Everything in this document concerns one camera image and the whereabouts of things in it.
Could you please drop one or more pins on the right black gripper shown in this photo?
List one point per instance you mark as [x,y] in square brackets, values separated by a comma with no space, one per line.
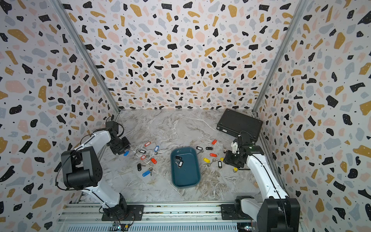
[227,159]

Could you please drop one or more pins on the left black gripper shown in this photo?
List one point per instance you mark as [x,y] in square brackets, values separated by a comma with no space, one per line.
[126,145]

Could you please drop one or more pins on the solid blue tag key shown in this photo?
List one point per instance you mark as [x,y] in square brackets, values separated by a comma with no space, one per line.
[148,172]

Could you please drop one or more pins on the teal plastic storage box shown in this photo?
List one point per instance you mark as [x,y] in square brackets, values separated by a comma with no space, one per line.
[189,174]

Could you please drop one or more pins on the black white tag key box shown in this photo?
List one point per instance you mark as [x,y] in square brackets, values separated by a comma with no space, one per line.
[179,163]

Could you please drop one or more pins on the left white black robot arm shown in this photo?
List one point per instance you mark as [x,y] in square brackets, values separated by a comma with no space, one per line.
[81,169]

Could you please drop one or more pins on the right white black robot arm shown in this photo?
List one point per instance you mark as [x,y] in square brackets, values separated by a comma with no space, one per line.
[277,212]

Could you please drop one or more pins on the black hard case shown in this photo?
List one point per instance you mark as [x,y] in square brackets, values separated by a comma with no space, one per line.
[234,123]

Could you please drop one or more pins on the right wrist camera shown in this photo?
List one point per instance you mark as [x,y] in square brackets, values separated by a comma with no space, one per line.
[240,142]

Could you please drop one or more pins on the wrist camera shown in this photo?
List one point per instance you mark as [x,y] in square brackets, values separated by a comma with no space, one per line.
[240,142]
[112,127]

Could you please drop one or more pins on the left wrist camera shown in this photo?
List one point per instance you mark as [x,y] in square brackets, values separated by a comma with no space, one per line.
[112,127]

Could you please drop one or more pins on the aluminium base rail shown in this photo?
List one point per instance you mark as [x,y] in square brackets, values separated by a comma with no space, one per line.
[158,217]

